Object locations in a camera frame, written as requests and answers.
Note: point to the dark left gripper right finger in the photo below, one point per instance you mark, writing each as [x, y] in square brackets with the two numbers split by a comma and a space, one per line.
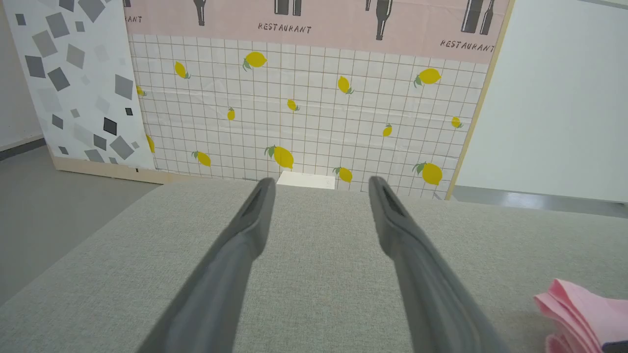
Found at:
[427, 289]

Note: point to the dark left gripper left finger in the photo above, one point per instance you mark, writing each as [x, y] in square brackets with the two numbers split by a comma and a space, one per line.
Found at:
[225, 284]

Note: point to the pink cloth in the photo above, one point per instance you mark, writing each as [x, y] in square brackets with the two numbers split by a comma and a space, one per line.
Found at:
[579, 314]

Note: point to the white box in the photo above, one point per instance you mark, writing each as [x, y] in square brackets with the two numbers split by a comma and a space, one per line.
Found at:
[306, 180]

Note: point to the lemon print grid panel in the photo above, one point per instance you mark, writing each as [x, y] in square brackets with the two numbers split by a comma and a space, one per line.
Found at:
[319, 122]

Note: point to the lemon-patterned partition screen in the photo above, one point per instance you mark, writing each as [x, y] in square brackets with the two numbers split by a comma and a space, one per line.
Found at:
[477, 108]

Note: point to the grey squares print panel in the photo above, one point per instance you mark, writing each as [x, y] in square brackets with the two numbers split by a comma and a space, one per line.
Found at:
[88, 59]

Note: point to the pink restaurant print panel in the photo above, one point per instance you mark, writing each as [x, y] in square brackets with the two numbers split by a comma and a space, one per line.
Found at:
[333, 19]

